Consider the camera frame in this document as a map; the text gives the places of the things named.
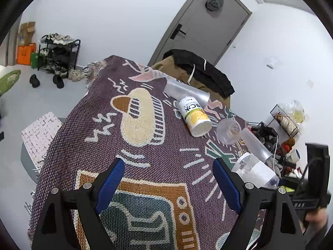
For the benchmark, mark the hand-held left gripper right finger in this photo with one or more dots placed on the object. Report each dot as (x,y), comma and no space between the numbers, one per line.
(226,185)

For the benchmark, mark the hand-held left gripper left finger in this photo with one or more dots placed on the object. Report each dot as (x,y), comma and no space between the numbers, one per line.
(111,185)

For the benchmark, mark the person's right forearm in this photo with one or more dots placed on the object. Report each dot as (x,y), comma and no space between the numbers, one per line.
(313,235)

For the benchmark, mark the frosted plastic cup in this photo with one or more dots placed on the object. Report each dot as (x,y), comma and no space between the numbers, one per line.
(255,143)
(186,91)

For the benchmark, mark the clear plastic cup upright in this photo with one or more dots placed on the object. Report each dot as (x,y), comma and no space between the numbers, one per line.
(229,131)

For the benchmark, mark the person's right hand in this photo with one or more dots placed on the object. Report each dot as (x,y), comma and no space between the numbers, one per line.
(321,214)

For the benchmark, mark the clear bottle with white label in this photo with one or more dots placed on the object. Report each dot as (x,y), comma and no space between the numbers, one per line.
(256,170)

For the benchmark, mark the brown plush toy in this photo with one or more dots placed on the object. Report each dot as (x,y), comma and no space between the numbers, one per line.
(288,144)

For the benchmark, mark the clear plastic bag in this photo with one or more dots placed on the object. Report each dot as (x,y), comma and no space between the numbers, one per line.
(299,112)

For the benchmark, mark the printed woven blanket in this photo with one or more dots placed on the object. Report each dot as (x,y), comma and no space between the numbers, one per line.
(78,135)

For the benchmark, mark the white can with orange label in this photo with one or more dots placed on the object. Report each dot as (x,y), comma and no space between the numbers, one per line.
(195,116)

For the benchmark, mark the white patterned stool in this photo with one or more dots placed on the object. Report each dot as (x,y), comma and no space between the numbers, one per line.
(39,132)

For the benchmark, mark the beige shoes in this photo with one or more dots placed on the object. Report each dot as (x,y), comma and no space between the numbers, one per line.
(76,75)

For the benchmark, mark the black slipper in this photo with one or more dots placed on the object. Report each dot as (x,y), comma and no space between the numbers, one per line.
(58,82)
(34,81)

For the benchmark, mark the black jacket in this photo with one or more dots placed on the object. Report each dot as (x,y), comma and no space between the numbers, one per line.
(208,70)

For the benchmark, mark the striped fringed cloth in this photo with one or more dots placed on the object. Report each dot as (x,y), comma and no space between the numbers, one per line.
(93,70)

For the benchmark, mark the brown coat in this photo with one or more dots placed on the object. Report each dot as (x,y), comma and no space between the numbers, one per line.
(166,66)

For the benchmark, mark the black shoe rack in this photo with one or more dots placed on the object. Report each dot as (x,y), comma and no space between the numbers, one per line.
(58,54)

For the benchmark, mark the green bag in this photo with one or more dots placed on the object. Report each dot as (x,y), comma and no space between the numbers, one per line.
(34,60)

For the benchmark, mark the green mat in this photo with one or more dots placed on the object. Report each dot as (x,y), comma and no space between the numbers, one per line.
(7,80)

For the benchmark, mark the grey door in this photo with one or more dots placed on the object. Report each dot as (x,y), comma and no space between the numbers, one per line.
(197,39)

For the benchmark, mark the orange box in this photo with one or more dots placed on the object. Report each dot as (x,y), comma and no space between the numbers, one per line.
(25,54)

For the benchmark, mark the cardboard boxes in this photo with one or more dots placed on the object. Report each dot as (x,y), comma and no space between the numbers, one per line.
(25,32)

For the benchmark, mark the grey hat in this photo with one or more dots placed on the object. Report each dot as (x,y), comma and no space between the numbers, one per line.
(214,4)

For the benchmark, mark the white wall switch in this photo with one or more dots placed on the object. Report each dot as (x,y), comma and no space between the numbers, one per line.
(272,62)

